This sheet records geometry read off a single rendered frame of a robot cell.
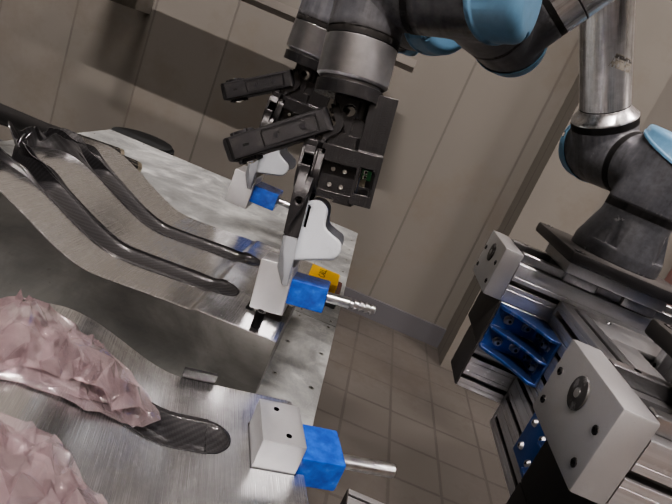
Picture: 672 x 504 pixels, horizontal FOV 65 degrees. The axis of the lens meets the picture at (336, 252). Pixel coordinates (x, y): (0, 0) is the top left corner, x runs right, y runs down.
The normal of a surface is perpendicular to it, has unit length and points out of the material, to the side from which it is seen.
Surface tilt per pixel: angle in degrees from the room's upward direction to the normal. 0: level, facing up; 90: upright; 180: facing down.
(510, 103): 90
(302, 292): 82
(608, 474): 90
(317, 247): 71
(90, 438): 29
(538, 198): 90
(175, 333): 90
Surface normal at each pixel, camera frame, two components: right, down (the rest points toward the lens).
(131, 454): 0.70, -0.70
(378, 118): -0.05, 0.15
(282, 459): 0.18, 0.38
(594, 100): -0.69, 0.48
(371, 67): 0.42, 0.25
